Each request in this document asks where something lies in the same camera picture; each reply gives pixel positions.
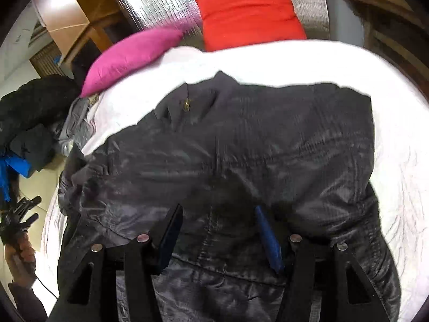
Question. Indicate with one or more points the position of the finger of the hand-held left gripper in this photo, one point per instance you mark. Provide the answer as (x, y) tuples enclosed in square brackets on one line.
[(28, 204), (30, 219)]

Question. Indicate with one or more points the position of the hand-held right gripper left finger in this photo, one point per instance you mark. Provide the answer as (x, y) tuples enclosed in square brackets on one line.
[(169, 238)]

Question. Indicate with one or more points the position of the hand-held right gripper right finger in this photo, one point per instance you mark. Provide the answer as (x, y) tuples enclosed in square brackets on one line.
[(269, 241)]

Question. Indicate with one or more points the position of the black jacket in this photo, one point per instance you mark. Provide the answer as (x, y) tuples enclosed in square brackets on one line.
[(234, 141)]

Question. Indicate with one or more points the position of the person's left forearm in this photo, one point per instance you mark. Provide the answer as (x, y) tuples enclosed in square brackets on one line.
[(25, 303)]

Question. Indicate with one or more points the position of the pile of dark clothes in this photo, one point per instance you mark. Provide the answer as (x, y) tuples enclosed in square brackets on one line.
[(30, 107)]

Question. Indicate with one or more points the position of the person's left hand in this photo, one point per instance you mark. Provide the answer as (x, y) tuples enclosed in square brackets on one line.
[(23, 255)]

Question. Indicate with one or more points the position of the blue garment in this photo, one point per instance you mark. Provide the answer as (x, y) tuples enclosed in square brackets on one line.
[(16, 166)]

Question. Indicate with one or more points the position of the grey garment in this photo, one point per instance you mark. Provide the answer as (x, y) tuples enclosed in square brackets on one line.
[(75, 124)]

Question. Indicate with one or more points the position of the brown slatted vent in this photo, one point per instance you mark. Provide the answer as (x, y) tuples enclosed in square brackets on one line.
[(45, 60)]

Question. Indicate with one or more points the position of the white fluffy blanket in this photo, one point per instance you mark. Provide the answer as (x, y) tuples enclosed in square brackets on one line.
[(301, 63)]

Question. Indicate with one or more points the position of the pink pillow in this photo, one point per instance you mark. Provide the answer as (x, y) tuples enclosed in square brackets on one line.
[(134, 53)]

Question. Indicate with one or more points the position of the red pillow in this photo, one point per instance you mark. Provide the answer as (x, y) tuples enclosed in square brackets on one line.
[(248, 13)]

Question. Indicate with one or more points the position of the silver foil mat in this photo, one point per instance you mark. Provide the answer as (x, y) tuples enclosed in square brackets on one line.
[(150, 3)]

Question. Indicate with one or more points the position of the wooden shelf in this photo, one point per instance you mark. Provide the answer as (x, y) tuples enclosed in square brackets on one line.
[(385, 23)]

